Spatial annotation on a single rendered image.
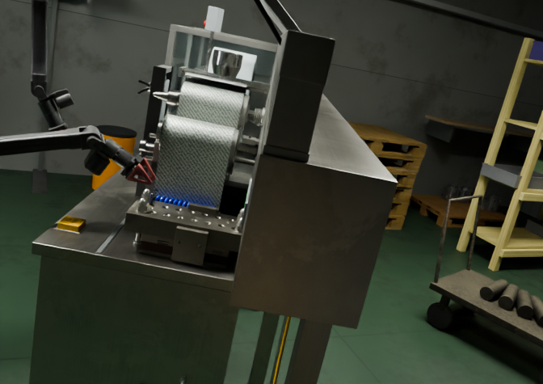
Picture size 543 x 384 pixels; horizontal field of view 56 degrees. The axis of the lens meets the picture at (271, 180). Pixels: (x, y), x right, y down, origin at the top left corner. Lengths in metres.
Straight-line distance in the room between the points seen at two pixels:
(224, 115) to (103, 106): 3.30
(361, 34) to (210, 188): 4.43
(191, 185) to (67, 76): 3.45
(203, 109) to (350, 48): 4.11
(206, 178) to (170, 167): 0.13
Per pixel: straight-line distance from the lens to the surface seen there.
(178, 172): 1.81
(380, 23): 6.15
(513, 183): 5.09
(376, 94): 6.26
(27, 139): 1.80
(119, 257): 1.68
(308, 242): 0.95
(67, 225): 1.83
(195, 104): 1.99
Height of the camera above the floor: 1.64
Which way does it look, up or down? 15 degrees down
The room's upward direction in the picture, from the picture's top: 12 degrees clockwise
